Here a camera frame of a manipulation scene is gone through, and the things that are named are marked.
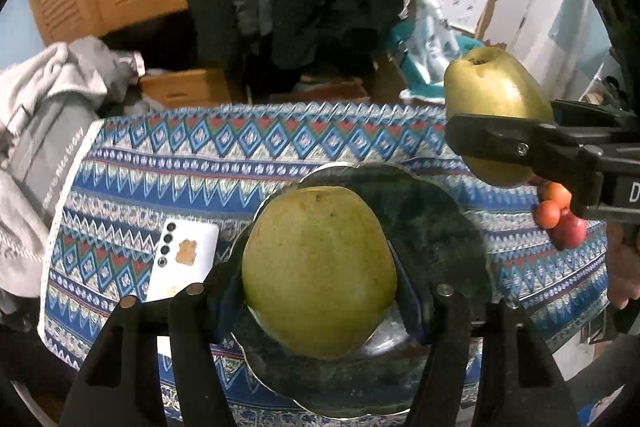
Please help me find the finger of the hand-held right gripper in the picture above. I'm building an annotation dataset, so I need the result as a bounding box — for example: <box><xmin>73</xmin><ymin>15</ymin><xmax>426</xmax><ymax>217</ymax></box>
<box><xmin>550</xmin><ymin>99</ymin><xmax>640</xmax><ymax>148</ymax></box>
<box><xmin>445</xmin><ymin>114</ymin><xmax>603</xmax><ymax>208</ymax></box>

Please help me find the blue patterned tablecloth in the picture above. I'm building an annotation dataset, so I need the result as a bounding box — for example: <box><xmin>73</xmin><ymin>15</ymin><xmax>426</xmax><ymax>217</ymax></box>
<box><xmin>37</xmin><ymin>101</ymin><xmax>611</xmax><ymax>427</ymax></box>

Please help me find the teal plastic basket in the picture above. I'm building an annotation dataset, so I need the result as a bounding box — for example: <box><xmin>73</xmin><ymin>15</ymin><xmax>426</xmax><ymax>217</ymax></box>
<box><xmin>387</xmin><ymin>24</ymin><xmax>486</xmax><ymax>100</ymax></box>

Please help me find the dark green glass plate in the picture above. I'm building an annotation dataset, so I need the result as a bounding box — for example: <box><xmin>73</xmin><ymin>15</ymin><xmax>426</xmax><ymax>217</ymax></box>
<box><xmin>227</xmin><ymin>162</ymin><xmax>493</xmax><ymax>419</ymax></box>

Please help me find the person's right hand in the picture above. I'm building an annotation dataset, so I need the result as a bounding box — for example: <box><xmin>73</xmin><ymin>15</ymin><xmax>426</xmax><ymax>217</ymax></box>
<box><xmin>606</xmin><ymin>222</ymin><xmax>640</xmax><ymax>310</ymax></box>

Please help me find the dark grey garment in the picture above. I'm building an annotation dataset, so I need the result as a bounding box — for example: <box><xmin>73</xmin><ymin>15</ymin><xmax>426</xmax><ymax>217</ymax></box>
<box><xmin>67</xmin><ymin>36</ymin><xmax>147</xmax><ymax>100</ymax></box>

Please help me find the wooden drawer box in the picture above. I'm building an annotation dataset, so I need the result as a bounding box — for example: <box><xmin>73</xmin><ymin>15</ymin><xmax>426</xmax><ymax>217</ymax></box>
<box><xmin>140</xmin><ymin>68</ymin><xmax>233</xmax><ymax>108</ymax></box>

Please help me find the white printed plastic bag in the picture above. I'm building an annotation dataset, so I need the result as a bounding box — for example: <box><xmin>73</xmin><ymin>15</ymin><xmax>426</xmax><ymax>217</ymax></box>
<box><xmin>393</xmin><ymin>0</ymin><xmax>463</xmax><ymax>82</ymax></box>

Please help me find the yellow pear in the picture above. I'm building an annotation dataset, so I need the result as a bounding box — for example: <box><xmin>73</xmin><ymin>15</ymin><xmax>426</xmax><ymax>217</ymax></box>
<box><xmin>443</xmin><ymin>46</ymin><xmax>556</xmax><ymax>188</ymax></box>

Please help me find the grey printed sweatshirt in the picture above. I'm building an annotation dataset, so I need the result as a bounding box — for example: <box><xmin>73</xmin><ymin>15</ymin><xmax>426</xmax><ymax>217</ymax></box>
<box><xmin>7</xmin><ymin>92</ymin><xmax>101</xmax><ymax>215</ymax></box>

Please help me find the white printed storage box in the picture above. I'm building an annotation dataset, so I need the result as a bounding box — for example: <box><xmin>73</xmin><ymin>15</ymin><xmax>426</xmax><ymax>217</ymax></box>
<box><xmin>442</xmin><ymin>0</ymin><xmax>493</xmax><ymax>32</ymax></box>

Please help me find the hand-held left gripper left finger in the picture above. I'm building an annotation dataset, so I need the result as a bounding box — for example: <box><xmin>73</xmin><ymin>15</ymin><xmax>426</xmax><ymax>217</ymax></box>
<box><xmin>60</xmin><ymin>232</ymin><xmax>253</xmax><ymax>427</ymax></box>

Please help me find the large green pear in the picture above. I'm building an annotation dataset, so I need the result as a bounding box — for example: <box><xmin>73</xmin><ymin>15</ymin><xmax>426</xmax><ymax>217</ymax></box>
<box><xmin>241</xmin><ymin>186</ymin><xmax>399</xmax><ymax>360</ymax></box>

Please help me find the red apple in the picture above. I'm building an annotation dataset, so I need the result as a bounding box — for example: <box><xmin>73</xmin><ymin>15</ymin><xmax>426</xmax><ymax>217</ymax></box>
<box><xmin>550</xmin><ymin>209</ymin><xmax>588</xmax><ymax>251</ymax></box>

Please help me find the orange persimmon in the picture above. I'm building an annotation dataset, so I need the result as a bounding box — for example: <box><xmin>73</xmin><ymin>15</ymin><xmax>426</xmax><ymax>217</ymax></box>
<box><xmin>537</xmin><ymin>181</ymin><xmax>572</xmax><ymax>210</ymax></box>
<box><xmin>532</xmin><ymin>199</ymin><xmax>563</xmax><ymax>229</ymax></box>

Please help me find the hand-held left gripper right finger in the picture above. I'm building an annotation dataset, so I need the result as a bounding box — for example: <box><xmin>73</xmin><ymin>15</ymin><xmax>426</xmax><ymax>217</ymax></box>
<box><xmin>385</xmin><ymin>239</ymin><xmax>583</xmax><ymax>427</ymax></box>

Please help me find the light grey fleece robe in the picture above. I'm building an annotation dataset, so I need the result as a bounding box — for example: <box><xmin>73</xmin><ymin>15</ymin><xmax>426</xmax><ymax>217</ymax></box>
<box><xmin>0</xmin><ymin>42</ymin><xmax>111</xmax><ymax>300</ymax></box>

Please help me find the white smartphone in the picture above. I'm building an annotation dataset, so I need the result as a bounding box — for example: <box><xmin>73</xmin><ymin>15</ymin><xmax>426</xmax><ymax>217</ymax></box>
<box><xmin>145</xmin><ymin>218</ymin><xmax>221</xmax><ymax>305</ymax></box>

